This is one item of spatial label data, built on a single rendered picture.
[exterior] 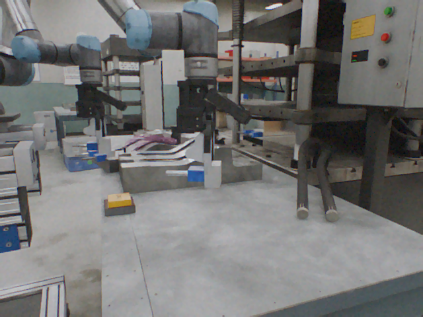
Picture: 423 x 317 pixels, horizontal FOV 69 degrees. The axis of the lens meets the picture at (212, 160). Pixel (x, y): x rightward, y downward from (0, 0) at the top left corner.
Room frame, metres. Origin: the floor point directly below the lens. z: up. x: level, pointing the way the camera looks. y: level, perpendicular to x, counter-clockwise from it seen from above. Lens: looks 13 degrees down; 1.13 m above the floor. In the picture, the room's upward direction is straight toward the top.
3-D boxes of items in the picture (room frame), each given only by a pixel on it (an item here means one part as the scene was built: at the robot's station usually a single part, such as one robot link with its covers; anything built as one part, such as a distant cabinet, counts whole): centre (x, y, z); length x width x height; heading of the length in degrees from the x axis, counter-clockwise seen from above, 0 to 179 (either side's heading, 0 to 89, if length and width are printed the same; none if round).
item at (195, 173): (0.71, 0.05, 0.93); 0.13 x 0.05 x 0.05; 85
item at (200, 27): (0.70, 0.03, 1.25); 0.09 x 0.08 x 0.11; 105
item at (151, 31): (0.69, 0.13, 1.25); 0.11 x 0.11 x 0.08; 15
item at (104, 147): (1.09, 0.44, 0.93); 0.13 x 0.05 x 0.05; 97
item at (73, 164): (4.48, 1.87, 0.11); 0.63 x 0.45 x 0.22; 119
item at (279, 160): (1.99, -0.54, 0.76); 1.30 x 0.84 x 0.07; 20
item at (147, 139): (1.44, 0.29, 0.90); 0.26 x 0.18 x 0.08; 127
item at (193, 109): (0.70, 0.03, 1.09); 0.09 x 0.08 x 0.12; 85
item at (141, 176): (1.14, 0.09, 0.87); 0.50 x 0.26 x 0.14; 110
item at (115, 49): (6.12, 1.55, 1.03); 1.54 x 0.94 x 2.06; 29
